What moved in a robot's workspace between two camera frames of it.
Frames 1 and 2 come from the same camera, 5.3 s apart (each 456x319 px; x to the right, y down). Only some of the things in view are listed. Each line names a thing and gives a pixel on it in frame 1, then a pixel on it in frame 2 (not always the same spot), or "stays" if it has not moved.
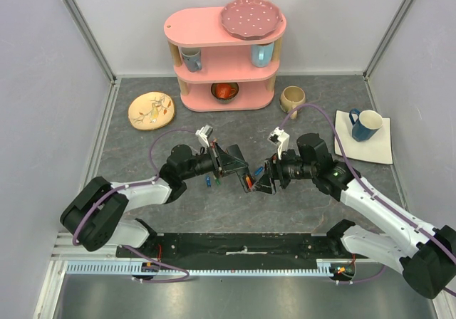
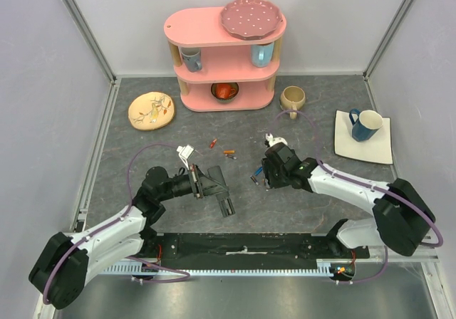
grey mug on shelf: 192,57 stays
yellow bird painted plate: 151,110 stays
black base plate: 238,247 stays
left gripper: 221,157 to 202,181
